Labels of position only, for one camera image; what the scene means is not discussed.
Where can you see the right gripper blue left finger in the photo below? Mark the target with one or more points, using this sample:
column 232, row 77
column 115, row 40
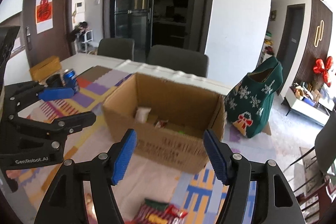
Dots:
column 64, row 200

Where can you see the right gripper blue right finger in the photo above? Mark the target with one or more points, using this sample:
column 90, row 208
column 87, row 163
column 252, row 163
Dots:
column 275, row 201

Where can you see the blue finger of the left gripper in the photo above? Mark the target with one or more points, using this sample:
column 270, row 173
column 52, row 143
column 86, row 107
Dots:
column 22, row 95
column 60, row 126

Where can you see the red wooden chair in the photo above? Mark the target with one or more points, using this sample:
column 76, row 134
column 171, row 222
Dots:
column 318, row 190

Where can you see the black mug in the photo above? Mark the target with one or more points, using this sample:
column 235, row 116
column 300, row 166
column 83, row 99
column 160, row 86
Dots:
column 55, row 81

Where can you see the blue soda can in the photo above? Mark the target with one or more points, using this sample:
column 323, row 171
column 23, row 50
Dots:
column 70, row 80

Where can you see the brown entrance door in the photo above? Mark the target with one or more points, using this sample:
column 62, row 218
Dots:
column 52, row 42

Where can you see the grey side chair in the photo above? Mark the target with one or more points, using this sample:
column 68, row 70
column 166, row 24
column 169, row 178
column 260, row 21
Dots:
column 324, row 148

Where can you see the colourful patterned tablecloth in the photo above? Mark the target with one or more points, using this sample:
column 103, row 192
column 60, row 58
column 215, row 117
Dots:
column 201, row 195

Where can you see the red striped snack packet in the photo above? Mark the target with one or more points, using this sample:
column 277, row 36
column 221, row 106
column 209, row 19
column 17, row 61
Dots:
column 156, row 212

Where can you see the white snack packet in box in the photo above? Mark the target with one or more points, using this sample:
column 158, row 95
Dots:
column 142, row 114

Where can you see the red paper door poster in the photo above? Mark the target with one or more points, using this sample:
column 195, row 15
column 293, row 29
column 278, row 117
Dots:
column 43, row 15

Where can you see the white low tv cabinet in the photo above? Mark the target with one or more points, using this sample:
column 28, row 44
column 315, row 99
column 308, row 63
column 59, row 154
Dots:
column 319, row 115

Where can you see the green Christmas tote bag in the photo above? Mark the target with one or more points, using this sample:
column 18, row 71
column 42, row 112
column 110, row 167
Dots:
column 249, row 103

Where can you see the dark grey chair left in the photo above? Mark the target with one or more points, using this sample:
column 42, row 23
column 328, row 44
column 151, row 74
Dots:
column 119, row 48

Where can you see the dark grey chair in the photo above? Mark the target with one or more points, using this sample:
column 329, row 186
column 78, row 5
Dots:
column 177, row 59
column 119, row 48

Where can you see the brown cardboard box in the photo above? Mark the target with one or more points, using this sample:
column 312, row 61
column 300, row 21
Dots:
column 180, row 114

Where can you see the dark grey chair right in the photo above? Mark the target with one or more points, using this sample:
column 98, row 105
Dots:
column 177, row 59

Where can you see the red bow decoration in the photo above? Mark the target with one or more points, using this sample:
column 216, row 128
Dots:
column 322, row 68

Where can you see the dark interior door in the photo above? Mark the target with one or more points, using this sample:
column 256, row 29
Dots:
column 290, row 39

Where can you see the brown slatted wall panel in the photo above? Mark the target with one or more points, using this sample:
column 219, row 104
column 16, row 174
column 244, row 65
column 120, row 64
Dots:
column 318, row 40

